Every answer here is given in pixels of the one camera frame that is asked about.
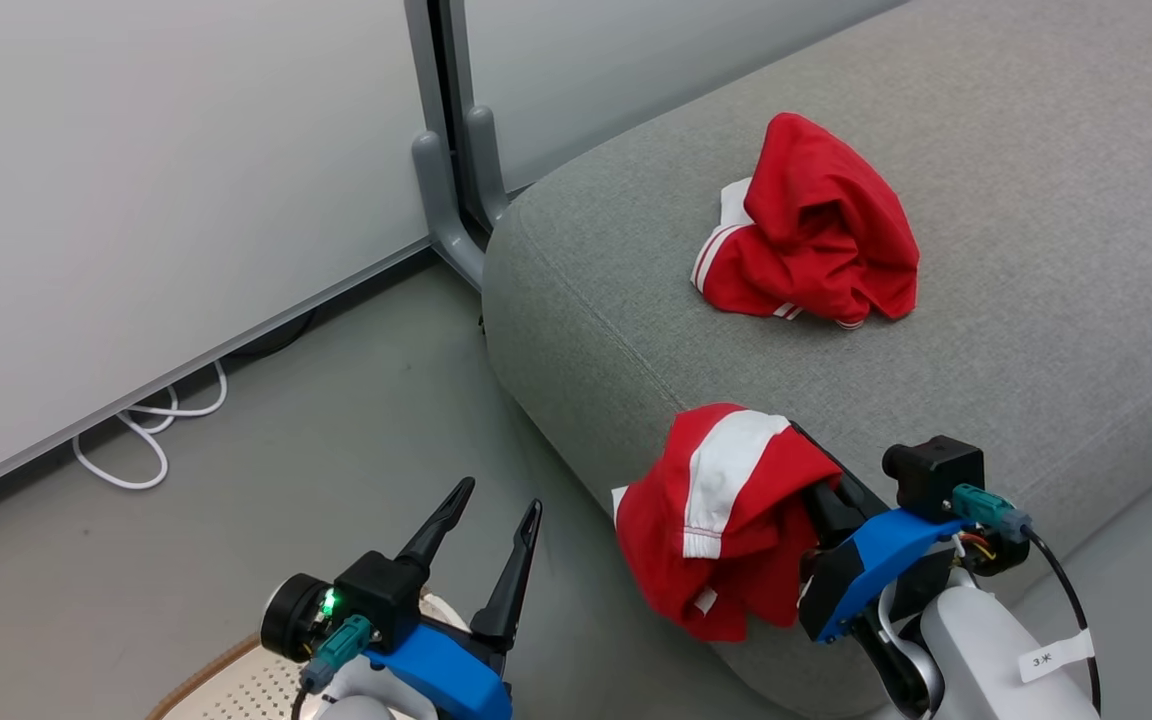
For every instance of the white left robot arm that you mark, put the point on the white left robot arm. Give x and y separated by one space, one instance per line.
366 705

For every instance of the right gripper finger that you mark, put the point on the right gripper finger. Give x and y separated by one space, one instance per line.
836 515
841 470

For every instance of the grey partition stand with feet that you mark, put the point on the grey partition stand with feet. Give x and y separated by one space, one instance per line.
446 190

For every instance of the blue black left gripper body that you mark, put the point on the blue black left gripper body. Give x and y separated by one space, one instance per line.
446 675

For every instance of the red garment thin striped trim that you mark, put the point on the red garment thin striped trim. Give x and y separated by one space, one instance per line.
816 230

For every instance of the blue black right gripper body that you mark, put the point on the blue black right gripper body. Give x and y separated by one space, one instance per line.
881 555

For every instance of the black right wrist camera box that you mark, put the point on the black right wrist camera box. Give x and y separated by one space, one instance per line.
936 475

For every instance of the red garment broad white band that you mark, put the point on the red garment broad white band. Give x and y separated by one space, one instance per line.
726 520

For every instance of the grey fabric sofa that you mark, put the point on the grey fabric sofa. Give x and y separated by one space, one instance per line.
986 300

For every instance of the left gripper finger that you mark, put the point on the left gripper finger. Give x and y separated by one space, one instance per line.
441 525
516 580

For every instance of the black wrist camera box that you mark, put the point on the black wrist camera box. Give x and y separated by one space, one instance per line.
936 475
381 595

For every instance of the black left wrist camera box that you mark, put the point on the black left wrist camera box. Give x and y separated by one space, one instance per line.
381 595

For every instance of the white partition panel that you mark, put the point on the white partition panel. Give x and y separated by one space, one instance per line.
616 70
136 200

